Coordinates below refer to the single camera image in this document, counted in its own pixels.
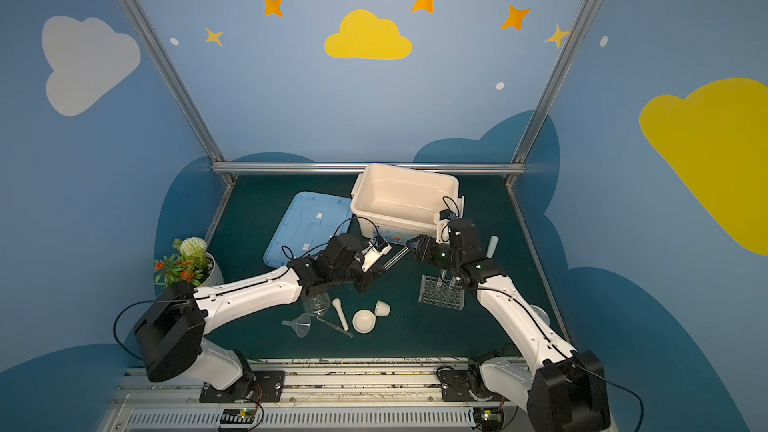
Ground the white ceramic pestle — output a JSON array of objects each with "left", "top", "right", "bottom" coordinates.
[{"left": 331, "top": 298, "right": 349, "bottom": 332}]

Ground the small white crucible cup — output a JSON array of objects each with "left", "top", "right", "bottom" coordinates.
[{"left": 374, "top": 301, "right": 391, "bottom": 317}]

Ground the light blue plastic scoop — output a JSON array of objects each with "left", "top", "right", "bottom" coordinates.
[{"left": 485, "top": 235, "right": 499, "bottom": 258}]

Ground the glass stirring rod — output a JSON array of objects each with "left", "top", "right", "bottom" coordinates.
[{"left": 317, "top": 317, "right": 353, "bottom": 338}]

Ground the white plastic storage bin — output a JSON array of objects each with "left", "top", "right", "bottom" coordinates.
[{"left": 350, "top": 164, "right": 464, "bottom": 244}]

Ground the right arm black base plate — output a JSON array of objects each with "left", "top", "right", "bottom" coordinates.
[{"left": 435, "top": 365, "right": 494, "bottom": 402}]

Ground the white ceramic mortar bowl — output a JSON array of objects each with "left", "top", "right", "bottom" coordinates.
[{"left": 352, "top": 309, "right": 377, "bottom": 334}]

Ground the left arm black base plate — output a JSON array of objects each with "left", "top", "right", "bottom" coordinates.
[{"left": 199, "top": 371, "right": 286, "bottom": 403}]

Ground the controller circuit board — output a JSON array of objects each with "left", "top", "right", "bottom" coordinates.
[
  {"left": 217, "top": 408, "right": 259, "bottom": 431},
  {"left": 473, "top": 408, "right": 505, "bottom": 432}
]

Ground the clear plastic funnel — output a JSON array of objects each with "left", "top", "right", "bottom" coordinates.
[{"left": 281, "top": 313, "right": 312, "bottom": 338}]

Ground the right controller circuit board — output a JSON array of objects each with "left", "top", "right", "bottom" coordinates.
[{"left": 473, "top": 408, "right": 505, "bottom": 432}]

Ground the clear test tube rack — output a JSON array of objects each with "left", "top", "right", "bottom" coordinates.
[{"left": 418, "top": 275, "right": 465, "bottom": 310}]

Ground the light blue bin lid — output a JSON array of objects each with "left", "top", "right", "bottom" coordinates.
[{"left": 263, "top": 191, "right": 352, "bottom": 269}]

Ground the clear glass petri dish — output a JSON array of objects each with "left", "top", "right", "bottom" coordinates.
[{"left": 303, "top": 293, "right": 331, "bottom": 317}]

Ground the aluminium rail base frame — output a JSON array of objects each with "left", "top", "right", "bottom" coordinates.
[{"left": 99, "top": 357, "right": 532, "bottom": 431}]

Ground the left controller circuit board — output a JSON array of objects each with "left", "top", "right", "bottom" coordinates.
[{"left": 217, "top": 408, "right": 259, "bottom": 431}]

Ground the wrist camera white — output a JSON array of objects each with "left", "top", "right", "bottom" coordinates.
[
  {"left": 362, "top": 235, "right": 392, "bottom": 272},
  {"left": 434, "top": 209, "right": 460, "bottom": 244}
]

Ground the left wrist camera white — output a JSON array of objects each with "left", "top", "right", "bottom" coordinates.
[{"left": 362, "top": 235, "right": 392, "bottom": 272}]

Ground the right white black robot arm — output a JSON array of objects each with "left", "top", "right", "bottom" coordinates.
[{"left": 407, "top": 217, "right": 611, "bottom": 431}]

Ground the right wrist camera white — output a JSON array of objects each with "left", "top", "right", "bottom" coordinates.
[{"left": 434, "top": 209, "right": 460, "bottom": 244}]

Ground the potted flower plant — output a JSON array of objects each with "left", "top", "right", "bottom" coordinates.
[{"left": 154, "top": 237, "right": 224, "bottom": 287}]

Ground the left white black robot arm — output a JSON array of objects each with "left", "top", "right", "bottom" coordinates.
[{"left": 134, "top": 233, "right": 391, "bottom": 402}]

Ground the clear plastic beaker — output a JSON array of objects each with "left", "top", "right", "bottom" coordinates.
[{"left": 530, "top": 304, "right": 550, "bottom": 326}]

